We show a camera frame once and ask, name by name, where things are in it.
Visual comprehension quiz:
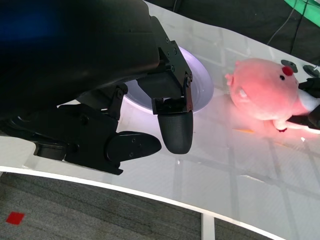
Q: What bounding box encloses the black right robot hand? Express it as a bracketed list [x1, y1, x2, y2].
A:
[287, 77, 320, 135]

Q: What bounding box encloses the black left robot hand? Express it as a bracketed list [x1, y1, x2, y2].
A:
[0, 0, 195, 176]

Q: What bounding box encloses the pink plush beaver doll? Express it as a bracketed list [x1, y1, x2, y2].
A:
[224, 57, 320, 133]

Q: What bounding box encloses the lavender round plate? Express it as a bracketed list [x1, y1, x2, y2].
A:
[121, 46, 215, 115]

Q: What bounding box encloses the grey round cap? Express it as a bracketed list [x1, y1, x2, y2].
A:
[302, 64, 320, 76]

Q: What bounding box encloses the black table grommet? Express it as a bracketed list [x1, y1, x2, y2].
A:
[280, 59, 299, 73]

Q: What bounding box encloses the green fabric strip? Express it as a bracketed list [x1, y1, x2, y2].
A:
[284, 0, 320, 28]

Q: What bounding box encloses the red floor marker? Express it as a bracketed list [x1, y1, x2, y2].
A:
[6, 211, 26, 226]

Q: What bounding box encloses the white table leg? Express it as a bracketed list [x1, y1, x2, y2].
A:
[200, 212, 216, 240]

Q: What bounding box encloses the thin black cable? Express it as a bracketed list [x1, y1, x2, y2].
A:
[289, 0, 310, 55]

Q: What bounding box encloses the thin grey hanging cable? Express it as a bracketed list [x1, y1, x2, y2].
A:
[267, 0, 311, 45]

